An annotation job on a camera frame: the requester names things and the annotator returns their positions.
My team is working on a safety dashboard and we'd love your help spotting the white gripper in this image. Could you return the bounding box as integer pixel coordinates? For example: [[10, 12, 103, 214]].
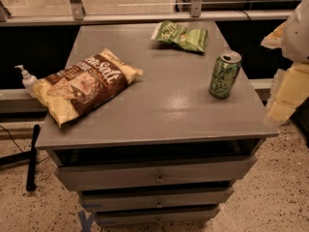
[[261, 0, 309, 124]]

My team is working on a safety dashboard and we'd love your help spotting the green soda can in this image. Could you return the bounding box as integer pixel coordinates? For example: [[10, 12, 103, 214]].
[[209, 51, 241, 99]]

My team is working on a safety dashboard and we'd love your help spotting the green chip bag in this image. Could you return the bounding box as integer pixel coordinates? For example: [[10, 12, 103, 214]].
[[152, 20, 208, 53]]

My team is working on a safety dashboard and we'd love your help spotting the top grey drawer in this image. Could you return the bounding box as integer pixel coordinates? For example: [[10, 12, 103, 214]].
[[55, 156, 257, 191]]

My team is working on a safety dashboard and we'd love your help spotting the grey drawer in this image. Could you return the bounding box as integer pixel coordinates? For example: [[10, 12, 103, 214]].
[[55, 156, 257, 191], [79, 188, 234, 212], [95, 205, 219, 227]]

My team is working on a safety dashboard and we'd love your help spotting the grey drawer cabinet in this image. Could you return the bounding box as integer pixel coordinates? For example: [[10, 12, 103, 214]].
[[35, 20, 280, 228]]

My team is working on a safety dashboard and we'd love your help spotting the middle grey drawer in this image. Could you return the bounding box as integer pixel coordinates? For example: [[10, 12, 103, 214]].
[[79, 188, 234, 212]]

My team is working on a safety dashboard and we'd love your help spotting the bottom grey drawer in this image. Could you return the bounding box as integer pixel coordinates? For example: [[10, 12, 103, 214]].
[[95, 205, 219, 227]]

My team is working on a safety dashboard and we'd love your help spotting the brown sea salt chip bag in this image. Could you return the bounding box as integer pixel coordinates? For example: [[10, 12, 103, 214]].
[[32, 48, 143, 126]]

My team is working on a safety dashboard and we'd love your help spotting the white pump dispenser bottle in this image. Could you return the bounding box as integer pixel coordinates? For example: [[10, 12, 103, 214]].
[[15, 65, 37, 98]]

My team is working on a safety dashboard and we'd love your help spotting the black stand leg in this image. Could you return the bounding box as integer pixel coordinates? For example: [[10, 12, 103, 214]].
[[0, 125, 41, 191]]

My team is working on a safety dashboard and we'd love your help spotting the metal window rail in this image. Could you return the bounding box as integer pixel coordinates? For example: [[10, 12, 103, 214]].
[[0, 0, 302, 26]]

